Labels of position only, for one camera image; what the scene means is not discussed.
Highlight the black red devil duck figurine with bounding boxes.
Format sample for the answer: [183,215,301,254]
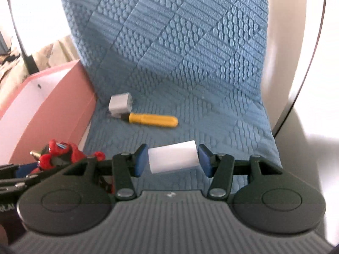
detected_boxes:
[29,139,106,175]

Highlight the white rectangular block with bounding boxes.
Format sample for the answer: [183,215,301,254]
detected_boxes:
[148,140,199,174]

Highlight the pink storage box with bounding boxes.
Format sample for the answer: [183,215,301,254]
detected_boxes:
[1,60,97,164]

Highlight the blue textured sofa cover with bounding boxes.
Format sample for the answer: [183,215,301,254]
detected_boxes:
[61,0,280,164]

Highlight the white chair back panel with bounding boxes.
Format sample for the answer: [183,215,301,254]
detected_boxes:
[1,0,70,55]

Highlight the white sofa armrest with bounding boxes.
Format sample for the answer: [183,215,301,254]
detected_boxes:
[260,0,339,244]

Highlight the yellow handled screwdriver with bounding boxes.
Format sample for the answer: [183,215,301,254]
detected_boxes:
[110,112,179,128]

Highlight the grey wall charger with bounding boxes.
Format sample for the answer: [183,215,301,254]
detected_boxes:
[108,93,133,117]

